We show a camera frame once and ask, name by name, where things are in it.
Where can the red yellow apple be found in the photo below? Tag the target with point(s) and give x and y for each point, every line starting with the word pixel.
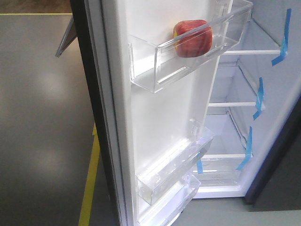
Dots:
pixel 195 44

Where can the grey side-by-side fridge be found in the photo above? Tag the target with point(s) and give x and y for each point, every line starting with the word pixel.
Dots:
pixel 255 104

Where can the clear fridge crisper drawer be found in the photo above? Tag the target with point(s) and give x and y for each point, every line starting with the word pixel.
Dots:
pixel 219 170

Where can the clear upper door bin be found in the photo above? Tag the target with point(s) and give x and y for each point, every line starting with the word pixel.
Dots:
pixel 154 63

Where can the clear door bin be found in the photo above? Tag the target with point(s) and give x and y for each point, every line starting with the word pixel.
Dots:
pixel 158 176
pixel 154 63
pixel 172 203

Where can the clear middle door bin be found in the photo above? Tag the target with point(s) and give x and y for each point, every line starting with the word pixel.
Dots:
pixel 158 176

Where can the clear lower door bin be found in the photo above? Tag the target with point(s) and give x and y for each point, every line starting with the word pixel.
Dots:
pixel 172 203

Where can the sign stand with round base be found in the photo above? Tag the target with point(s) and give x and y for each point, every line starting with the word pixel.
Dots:
pixel 69 36

